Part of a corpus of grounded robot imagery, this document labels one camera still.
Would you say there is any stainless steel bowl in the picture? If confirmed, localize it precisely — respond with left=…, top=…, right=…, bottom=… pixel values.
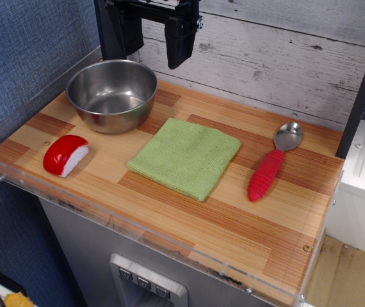
left=65, top=59, right=158, bottom=134

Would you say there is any yellow object bottom left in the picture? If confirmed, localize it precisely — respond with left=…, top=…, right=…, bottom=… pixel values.
left=4, top=292, right=35, bottom=307

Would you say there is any red handled metal spoon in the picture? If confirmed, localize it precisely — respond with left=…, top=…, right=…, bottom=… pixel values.
left=247, top=122, right=303, bottom=201

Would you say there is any green cloth napkin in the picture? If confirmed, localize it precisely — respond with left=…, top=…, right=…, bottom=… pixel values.
left=127, top=118, right=241, bottom=201

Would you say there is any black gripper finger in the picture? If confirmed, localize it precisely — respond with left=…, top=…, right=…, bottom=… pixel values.
left=165, top=17, right=197, bottom=69
left=108, top=6, right=143, bottom=53

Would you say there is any black vertical post left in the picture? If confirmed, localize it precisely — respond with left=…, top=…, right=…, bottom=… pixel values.
left=93, top=0, right=127, bottom=60

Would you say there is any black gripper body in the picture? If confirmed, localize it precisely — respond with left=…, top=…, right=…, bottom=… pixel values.
left=106, top=1, right=203, bottom=34

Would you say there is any clear acrylic table guard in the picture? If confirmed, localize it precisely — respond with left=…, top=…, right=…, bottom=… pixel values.
left=0, top=47, right=343, bottom=307

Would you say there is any white side cabinet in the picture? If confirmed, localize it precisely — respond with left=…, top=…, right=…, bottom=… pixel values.
left=325, top=120, right=365, bottom=252

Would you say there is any silver toy fridge cabinet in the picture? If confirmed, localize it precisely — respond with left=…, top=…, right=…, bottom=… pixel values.
left=40, top=199, right=267, bottom=306

